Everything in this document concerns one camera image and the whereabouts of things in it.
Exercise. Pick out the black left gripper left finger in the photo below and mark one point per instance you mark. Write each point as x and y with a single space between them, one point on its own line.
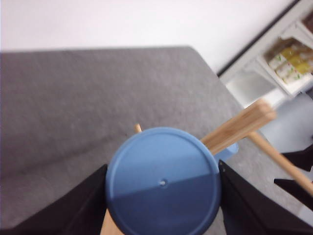
79 210

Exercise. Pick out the wooden mug tree stand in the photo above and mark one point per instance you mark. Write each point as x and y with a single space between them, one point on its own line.
242 126

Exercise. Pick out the white storage shelf unit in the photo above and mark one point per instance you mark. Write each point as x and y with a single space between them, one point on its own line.
248 77

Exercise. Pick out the blue ribbed cup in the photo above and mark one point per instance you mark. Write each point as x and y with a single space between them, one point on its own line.
165 181

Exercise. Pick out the yellow packaged items box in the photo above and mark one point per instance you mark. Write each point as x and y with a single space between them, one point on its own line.
290 61

